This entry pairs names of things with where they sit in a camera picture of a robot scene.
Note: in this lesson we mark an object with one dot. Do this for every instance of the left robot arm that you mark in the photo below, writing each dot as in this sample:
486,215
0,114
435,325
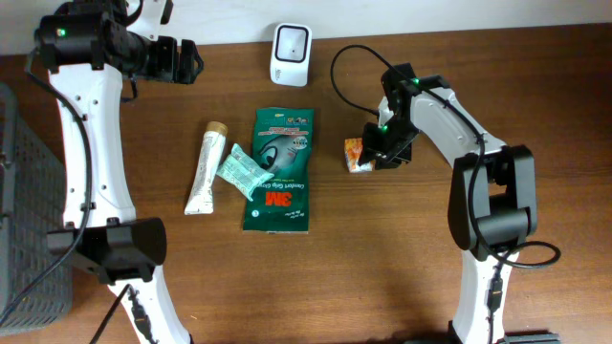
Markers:
91,49

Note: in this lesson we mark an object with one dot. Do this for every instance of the green 3M gloves packet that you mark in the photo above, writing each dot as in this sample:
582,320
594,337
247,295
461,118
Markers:
282,145

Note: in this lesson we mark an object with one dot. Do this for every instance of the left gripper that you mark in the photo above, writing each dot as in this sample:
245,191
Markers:
166,58

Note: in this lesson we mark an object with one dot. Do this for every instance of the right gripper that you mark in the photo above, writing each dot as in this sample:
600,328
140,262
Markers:
371,147

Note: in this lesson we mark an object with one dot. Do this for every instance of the grey plastic mesh basket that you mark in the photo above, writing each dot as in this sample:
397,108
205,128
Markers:
32,201

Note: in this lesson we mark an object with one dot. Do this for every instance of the white cream tube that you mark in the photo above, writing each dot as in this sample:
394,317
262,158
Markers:
200,200

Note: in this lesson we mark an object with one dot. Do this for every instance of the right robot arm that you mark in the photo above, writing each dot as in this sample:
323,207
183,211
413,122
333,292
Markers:
492,208

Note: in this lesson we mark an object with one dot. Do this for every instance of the white barcode scanner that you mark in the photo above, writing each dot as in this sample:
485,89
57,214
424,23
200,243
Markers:
290,58

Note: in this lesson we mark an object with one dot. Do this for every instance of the teal tissue packet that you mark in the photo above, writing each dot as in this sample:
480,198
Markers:
243,172

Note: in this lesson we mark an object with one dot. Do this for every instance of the orange tissue pack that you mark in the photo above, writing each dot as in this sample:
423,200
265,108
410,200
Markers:
352,150

